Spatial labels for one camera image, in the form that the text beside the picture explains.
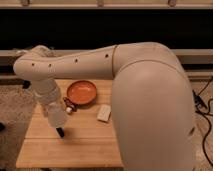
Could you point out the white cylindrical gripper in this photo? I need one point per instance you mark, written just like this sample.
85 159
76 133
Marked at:
50 101

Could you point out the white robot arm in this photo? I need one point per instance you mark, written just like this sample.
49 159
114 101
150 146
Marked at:
151 99

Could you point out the black eraser bar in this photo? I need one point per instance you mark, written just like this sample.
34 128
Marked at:
60 132

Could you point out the small brown round object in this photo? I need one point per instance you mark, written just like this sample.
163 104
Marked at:
70 107

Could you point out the orange round plate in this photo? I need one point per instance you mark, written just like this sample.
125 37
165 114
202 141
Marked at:
82 92

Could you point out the beige rectangular sponge block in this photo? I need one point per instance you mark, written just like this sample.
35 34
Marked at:
104 113

